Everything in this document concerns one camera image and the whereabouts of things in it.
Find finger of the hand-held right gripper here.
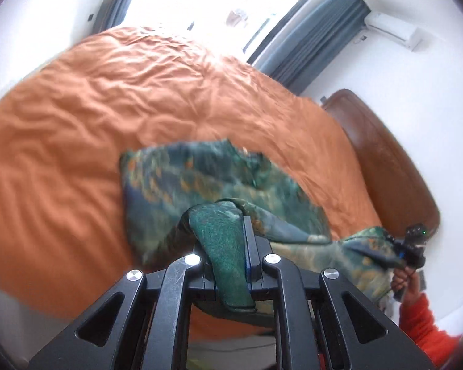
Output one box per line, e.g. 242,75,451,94
385,234,406,258

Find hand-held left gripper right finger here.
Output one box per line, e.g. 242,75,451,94
243,217,435,370

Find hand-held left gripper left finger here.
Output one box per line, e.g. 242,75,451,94
29,242,217,370

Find green patterned jacket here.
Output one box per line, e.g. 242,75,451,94
119,139,407,319

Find person's right forearm orange sleeve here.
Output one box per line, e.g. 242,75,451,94
399,293,463,370

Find person's right hand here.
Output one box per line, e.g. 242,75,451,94
391,266,419,303

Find brown wooden headboard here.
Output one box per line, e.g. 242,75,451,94
324,88,441,241

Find bed with orange bedspread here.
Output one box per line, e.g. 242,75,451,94
0,26,386,324

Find white air conditioner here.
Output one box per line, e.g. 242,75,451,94
365,12,425,51

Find wide grey-blue curtain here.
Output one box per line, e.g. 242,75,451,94
249,0,371,95

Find beige hanging garment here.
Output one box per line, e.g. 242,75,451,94
226,8,248,26

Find narrow grey-blue curtain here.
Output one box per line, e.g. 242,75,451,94
90,0,145,33

